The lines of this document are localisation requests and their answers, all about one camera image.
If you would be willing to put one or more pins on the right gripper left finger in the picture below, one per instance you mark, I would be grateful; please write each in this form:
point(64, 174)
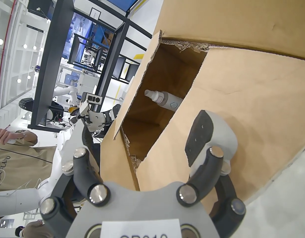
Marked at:
point(84, 172)

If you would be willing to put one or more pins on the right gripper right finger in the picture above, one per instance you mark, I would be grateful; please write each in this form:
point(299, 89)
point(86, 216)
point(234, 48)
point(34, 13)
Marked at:
point(207, 174)

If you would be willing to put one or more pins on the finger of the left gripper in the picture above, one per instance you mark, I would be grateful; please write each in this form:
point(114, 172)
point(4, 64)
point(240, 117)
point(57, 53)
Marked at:
point(96, 119)

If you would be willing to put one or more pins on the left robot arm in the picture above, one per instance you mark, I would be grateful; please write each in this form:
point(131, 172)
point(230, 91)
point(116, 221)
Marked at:
point(18, 204)

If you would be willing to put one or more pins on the black box speaker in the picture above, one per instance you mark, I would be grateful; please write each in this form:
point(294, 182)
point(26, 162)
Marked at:
point(40, 4)

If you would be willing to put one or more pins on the person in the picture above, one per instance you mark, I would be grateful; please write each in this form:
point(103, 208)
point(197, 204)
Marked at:
point(21, 164)
point(33, 230)

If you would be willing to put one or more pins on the small white spray bottle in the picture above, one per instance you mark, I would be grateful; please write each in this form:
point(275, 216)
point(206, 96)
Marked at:
point(165, 99)

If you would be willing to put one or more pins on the small black metal rack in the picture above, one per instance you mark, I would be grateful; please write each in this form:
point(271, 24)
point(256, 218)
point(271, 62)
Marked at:
point(75, 50)

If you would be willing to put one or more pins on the large black metal rack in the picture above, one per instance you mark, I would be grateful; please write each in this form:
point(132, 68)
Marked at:
point(47, 58)

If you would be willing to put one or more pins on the large brown cardboard carton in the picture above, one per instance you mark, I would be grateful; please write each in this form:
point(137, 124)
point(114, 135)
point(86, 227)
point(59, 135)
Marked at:
point(241, 80)

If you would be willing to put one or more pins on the small framed white sign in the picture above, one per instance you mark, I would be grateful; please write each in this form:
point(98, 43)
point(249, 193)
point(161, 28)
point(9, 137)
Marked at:
point(95, 14)

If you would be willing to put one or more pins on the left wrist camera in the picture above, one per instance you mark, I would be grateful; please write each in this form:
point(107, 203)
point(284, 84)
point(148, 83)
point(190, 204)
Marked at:
point(94, 99)

